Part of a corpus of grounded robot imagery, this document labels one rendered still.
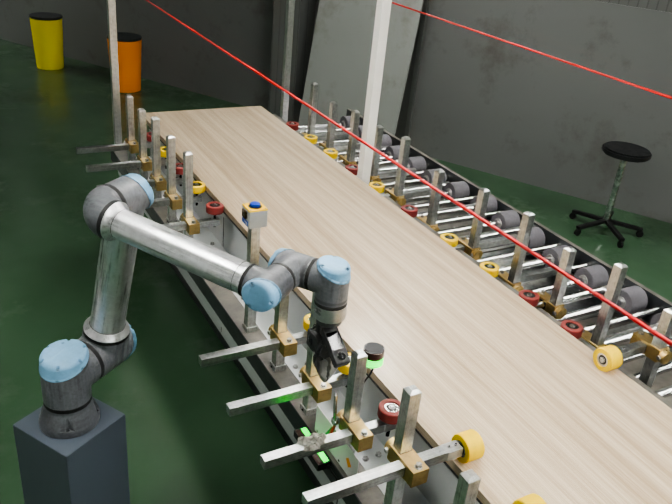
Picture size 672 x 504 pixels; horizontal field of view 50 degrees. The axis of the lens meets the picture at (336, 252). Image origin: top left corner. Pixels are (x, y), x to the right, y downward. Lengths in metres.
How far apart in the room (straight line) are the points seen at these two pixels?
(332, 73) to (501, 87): 1.50
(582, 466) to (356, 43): 4.97
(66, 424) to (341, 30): 4.84
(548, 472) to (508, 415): 0.23
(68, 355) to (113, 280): 0.28
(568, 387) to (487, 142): 4.46
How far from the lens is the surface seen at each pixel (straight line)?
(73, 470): 2.52
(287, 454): 2.04
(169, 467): 3.24
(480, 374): 2.38
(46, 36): 9.01
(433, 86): 6.76
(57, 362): 2.40
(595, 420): 2.34
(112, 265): 2.29
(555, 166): 6.55
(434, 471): 2.24
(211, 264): 1.86
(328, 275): 1.84
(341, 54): 6.61
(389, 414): 2.14
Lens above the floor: 2.27
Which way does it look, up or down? 28 degrees down
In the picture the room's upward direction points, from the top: 6 degrees clockwise
